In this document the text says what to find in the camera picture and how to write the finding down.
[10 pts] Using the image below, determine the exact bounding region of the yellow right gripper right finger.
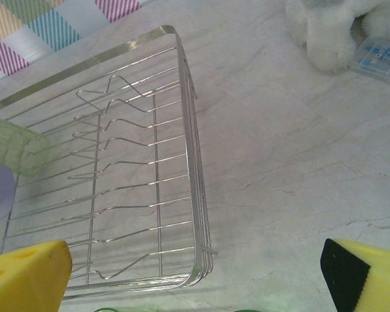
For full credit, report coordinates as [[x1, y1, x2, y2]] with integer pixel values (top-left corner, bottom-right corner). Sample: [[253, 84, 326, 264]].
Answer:
[[320, 237, 390, 312]]

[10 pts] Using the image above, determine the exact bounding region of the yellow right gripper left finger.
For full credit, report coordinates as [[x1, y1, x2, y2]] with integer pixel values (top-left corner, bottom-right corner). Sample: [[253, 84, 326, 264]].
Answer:
[[0, 239, 73, 312]]

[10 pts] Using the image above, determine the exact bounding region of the green translucent plastic cup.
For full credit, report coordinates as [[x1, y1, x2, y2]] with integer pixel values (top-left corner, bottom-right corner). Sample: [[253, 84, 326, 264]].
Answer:
[[0, 113, 52, 179]]

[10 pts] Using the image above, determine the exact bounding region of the clear plastic parts box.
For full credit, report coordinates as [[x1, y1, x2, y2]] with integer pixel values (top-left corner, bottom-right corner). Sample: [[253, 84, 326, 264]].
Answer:
[[346, 31, 390, 88]]

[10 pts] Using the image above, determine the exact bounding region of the grey white plush husky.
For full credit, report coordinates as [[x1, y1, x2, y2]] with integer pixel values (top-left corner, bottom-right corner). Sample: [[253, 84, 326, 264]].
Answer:
[[285, 0, 390, 73]]

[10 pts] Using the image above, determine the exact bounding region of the chrome wire dish rack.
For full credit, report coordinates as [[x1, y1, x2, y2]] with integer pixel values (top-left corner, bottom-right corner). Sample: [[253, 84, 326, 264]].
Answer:
[[0, 25, 219, 302]]

